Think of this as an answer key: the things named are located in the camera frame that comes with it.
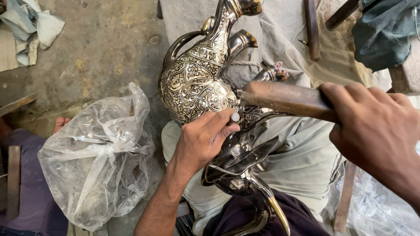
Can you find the clear plastic sheet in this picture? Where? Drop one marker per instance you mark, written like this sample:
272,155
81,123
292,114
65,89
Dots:
377,206

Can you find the engraved brass elephant figurine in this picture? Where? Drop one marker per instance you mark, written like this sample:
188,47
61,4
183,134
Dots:
197,82

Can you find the dark green cloth bag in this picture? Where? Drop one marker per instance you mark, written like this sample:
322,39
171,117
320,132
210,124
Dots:
384,36

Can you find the steel engraving chisel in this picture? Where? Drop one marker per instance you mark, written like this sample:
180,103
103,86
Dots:
233,118

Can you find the brown wooden slat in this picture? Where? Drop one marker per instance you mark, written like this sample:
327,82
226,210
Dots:
344,196

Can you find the person's right fingers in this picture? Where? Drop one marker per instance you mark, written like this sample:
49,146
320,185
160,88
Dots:
357,96

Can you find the crumpled pale cloth pile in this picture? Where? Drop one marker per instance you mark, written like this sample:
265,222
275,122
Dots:
29,29

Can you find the person's dark purple shirt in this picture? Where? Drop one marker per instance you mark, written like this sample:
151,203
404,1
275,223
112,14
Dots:
242,216

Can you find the wooden mallet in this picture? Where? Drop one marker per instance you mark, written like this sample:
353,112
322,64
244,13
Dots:
285,100

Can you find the wooden block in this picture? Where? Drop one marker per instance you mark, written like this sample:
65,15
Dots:
405,78

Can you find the small pointed punch tool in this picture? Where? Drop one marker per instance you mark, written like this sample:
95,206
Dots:
132,108

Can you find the person's right hand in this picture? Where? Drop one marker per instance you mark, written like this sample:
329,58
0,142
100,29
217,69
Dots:
374,131

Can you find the clear plastic bag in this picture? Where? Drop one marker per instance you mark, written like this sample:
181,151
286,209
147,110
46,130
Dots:
98,157

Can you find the short wooden plank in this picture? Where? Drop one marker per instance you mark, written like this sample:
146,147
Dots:
13,182

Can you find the person's left hand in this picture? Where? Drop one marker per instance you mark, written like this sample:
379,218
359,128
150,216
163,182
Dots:
197,141

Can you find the small metal nail punch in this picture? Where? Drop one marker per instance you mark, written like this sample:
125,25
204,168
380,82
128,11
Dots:
303,42

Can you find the flat wooden stick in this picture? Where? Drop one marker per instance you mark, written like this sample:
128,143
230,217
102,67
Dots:
18,104

